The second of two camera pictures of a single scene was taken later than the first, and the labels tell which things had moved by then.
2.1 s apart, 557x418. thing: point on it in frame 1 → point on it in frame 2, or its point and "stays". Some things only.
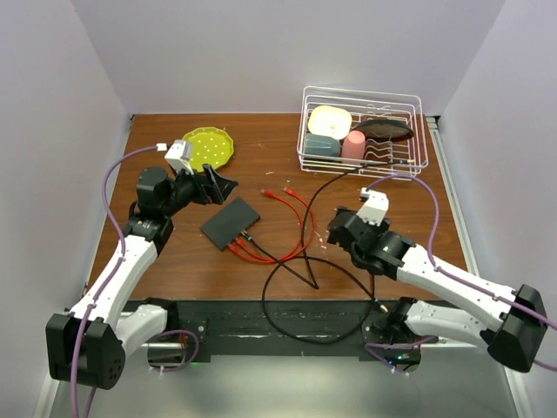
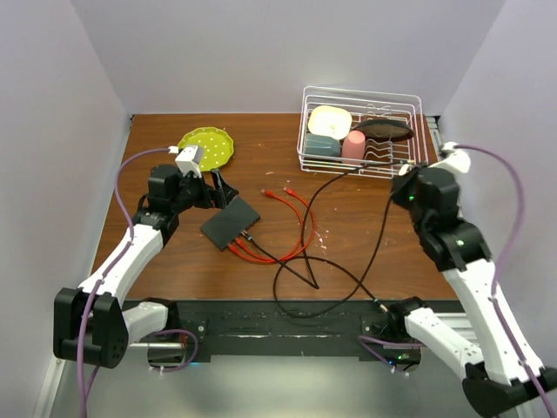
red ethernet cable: x=238 y=252 stays
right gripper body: x=383 y=227 → x=403 y=193
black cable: x=315 y=286 stays
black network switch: x=233 y=219 stays
